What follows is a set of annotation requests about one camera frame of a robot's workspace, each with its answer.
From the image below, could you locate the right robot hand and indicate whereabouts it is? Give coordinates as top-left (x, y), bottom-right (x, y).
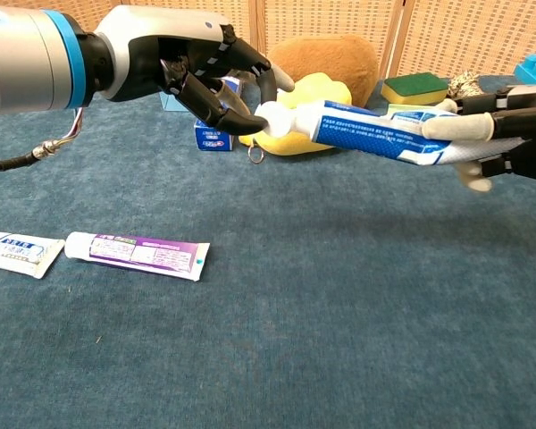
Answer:
top-left (421, 83), bottom-right (536, 193)

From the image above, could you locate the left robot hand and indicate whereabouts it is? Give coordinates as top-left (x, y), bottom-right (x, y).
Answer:
top-left (80, 4), bottom-right (297, 137)

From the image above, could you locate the small blue white toothpaste tube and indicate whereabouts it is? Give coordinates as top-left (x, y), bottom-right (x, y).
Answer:
top-left (254, 99), bottom-right (533, 168)

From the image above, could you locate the long blue toothpaste carton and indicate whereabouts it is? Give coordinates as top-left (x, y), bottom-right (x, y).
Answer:
top-left (193, 75), bottom-right (252, 153)

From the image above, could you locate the purple white toothpaste tube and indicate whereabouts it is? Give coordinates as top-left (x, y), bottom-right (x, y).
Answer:
top-left (63, 231), bottom-right (212, 283)

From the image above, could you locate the large blue white toothpaste tube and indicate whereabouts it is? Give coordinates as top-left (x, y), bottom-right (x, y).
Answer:
top-left (0, 230), bottom-right (67, 280)

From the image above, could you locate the light blue small carton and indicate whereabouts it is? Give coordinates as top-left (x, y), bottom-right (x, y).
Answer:
top-left (159, 90), bottom-right (198, 113)

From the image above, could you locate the green yellow sponge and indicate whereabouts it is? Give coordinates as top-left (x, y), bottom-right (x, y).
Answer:
top-left (380, 71), bottom-right (450, 106)

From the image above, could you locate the light green dustpan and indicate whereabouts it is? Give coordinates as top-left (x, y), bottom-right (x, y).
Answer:
top-left (385, 103), bottom-right (432, 119)

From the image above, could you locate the bamboo folding screen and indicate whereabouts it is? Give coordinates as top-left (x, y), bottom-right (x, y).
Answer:
top-left (0, 0), bottom-right (536, 89)

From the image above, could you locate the yellow plush toy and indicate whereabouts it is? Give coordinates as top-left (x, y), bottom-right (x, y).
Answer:
top-left (238, 71), bottom-right (354, 164)

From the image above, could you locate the brown plush toy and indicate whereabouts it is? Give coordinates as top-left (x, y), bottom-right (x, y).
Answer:
top-left (266, 33), bottom-right (381, 110)

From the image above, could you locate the blue carpet table cover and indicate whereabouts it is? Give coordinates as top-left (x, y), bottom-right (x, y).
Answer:
top-left (0, 74), bottom-right (536, 429)

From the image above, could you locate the beige rope bundle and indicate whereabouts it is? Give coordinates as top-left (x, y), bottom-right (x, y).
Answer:
top-left (447, 72), bottom-right (484, 98)

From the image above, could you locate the left arm wrist cable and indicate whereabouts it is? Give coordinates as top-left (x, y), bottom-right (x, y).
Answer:
top-left (0, 105), bottom-right (85, 173)

